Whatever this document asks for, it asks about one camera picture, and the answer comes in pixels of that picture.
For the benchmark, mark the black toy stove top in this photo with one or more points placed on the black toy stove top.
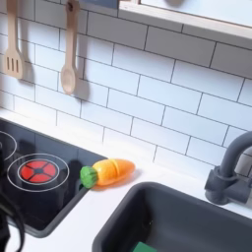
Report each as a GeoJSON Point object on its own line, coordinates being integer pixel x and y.
{"type": "Point", "coordinates": [49, 203]}

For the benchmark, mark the dark grey sink basin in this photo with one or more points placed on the dark grey sink basin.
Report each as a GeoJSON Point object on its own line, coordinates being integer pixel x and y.
{"type": "Point", "coordinates": [183, 223]}

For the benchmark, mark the wooden slotted spatula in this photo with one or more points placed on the wooden slotted spatula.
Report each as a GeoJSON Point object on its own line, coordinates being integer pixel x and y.
{"type": "Point", "coordinates": [13, 62]}

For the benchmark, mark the orange toy carrot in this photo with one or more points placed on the orange toy carrot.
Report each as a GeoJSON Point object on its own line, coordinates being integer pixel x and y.
{"type": "Point", "coordinates": [111, 170]}

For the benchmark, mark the green block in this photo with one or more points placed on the green block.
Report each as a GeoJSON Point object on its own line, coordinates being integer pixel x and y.
{"type": "Point", "coordinates": [144, 248]}

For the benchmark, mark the light wooden shelf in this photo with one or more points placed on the light wooden shelf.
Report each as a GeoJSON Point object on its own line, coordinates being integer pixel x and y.
{"type": "Point", "coordinates": [197, 19]}

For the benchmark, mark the wooden spoon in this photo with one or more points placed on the wooden spoon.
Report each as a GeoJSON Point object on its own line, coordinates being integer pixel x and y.
{"type": "Point", "coordinates": [69, 78]}

